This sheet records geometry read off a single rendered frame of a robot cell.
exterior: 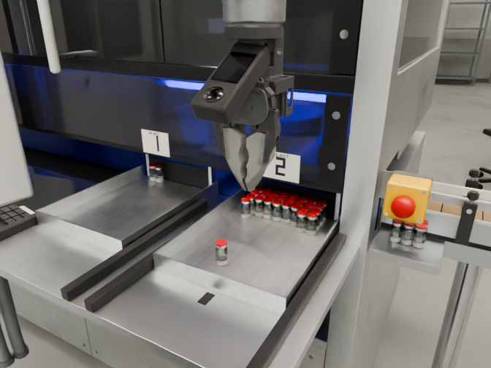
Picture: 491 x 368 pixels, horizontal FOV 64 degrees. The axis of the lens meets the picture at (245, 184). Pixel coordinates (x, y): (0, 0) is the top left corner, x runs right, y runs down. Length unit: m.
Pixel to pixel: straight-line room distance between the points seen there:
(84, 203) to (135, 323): 0.47
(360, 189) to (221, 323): 0.36
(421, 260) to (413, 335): 1.21
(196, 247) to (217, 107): 0.43
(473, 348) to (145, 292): 1.62
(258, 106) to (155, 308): 0.36
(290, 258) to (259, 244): 0.08
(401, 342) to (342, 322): 1.02
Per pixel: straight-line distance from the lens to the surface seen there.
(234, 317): 0.64
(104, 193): 1.09
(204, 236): 0.83
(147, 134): 1.01
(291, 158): 0.81
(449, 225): 0.90
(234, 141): 0.52
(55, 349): 1.99
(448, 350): 1.12
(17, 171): 1.32
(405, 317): 2.10
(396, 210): 0.74
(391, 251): 0.84
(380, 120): 0.74
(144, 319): 0.65
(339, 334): 0.98
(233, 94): 0.43
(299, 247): 0.80
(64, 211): 1.02
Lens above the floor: 1.31
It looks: 23 degrees down
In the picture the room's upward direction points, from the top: straight up
